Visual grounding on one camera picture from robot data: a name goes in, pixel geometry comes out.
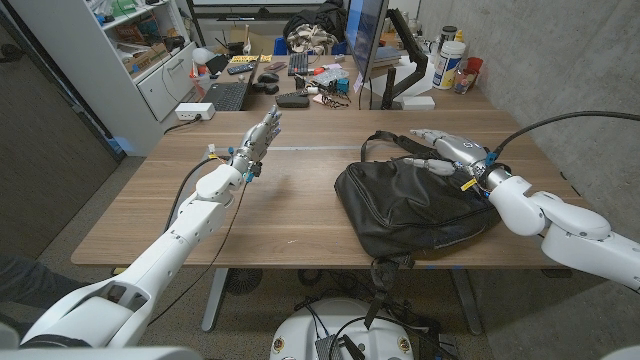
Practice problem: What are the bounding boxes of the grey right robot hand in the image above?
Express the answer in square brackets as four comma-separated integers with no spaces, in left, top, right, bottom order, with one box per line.
[402,128,511,194]

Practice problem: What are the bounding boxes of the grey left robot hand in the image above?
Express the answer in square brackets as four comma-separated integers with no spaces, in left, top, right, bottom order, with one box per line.
[230,104,283,176]

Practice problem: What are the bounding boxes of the black leather backpack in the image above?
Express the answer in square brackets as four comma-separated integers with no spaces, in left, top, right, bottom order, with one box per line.
[333,130,501,331]

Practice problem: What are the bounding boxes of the black laptop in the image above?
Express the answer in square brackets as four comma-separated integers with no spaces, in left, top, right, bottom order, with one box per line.
[199,49,264,112]

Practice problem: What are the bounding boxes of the flat black device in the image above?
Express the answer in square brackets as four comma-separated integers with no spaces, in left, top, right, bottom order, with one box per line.
[275,93,311,109]

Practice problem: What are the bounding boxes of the small white box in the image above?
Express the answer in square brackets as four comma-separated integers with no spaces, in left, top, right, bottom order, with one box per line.
[401,95,436,111]

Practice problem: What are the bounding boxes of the clear glass jar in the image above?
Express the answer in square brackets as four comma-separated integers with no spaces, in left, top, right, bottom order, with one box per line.
[453,67,476,95]

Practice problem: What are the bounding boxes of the white power strip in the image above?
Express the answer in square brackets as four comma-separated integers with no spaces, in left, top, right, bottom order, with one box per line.
[174,102,217,122]

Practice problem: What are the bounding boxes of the white wipes canister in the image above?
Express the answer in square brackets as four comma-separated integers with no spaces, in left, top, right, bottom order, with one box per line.
[432,40,467,91]

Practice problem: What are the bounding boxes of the black keyboard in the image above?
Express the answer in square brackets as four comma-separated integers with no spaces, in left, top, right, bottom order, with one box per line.
[288,52,310,77]

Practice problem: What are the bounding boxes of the clear plastic tray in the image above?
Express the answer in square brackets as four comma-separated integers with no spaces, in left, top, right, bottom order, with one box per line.
[312,67,350,87]

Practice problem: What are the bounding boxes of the pile of dark clothes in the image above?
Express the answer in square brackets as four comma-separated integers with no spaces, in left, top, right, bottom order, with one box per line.
[282,2,349,55]

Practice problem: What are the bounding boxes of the cardboard box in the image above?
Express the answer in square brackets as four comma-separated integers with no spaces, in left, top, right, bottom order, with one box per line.
[124,43,171,76]

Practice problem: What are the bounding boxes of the round black fan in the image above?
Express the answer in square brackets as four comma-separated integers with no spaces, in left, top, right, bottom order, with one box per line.
[224,268,264,296]

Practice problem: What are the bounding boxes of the computer monitor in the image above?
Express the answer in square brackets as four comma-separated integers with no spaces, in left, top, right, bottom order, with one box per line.
[344,0,390,84]

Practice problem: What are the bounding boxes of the grey metal table leg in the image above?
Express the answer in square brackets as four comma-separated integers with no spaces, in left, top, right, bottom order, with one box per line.
[449,267,484,336]
[201,268,230,333]

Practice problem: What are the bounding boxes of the white shelf cabinet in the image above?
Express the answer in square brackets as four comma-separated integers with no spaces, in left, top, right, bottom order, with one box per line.
[9,0,199,156]

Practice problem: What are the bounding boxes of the white robot torso base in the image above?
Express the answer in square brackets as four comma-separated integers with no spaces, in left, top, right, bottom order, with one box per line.
[269,298,415,360]

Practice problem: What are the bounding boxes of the person's leg in dark trousers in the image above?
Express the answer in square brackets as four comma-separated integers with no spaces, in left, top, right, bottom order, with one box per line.
[0,254,89,307]

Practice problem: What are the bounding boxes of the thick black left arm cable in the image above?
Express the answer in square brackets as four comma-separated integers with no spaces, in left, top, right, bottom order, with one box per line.
[163,156,234,234]

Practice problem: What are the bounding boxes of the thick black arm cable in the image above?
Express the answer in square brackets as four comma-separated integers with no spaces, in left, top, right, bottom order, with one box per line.
[163,156,234,234]
[487,110,640,164]

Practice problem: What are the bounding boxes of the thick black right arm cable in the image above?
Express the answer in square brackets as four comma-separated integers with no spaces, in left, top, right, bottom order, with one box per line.
[487,110,640,164]

